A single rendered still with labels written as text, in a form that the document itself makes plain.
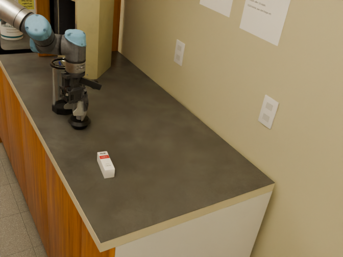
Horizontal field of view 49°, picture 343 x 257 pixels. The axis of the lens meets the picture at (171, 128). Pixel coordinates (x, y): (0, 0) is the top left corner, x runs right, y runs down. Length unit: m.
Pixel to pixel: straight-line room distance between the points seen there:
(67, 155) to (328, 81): 0.94
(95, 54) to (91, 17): 0.19
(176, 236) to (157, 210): 0.12
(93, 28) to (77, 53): 0.52
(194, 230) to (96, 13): 1.13
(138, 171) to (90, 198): 0.22
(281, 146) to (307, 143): 0.12
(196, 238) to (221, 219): 0.11
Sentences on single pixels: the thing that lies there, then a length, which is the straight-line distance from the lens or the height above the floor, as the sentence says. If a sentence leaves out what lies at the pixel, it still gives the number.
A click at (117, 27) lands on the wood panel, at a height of 1.09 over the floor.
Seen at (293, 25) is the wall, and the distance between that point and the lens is 1.37.
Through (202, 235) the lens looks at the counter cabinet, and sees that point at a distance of 1.39.
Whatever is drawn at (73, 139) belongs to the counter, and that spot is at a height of 0.94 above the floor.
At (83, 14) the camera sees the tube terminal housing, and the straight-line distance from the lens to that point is 1.91.
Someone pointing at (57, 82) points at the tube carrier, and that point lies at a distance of 1.64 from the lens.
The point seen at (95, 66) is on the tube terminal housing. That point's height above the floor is 1.02.
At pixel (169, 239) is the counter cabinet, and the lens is 1.29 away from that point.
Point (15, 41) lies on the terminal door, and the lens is 2.20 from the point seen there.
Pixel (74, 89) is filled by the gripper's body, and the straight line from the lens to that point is 1.50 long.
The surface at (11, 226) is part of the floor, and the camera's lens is 2.54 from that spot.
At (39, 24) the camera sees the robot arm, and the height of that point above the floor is 1.40.
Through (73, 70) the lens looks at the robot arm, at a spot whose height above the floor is 1.21.
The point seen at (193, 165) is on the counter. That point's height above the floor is 0.94.
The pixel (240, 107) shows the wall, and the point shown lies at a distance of 1.59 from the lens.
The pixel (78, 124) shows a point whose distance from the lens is 1.58.
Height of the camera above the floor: 1.78
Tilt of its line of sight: 30 degrees down
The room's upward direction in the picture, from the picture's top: 9 degrees clockwise
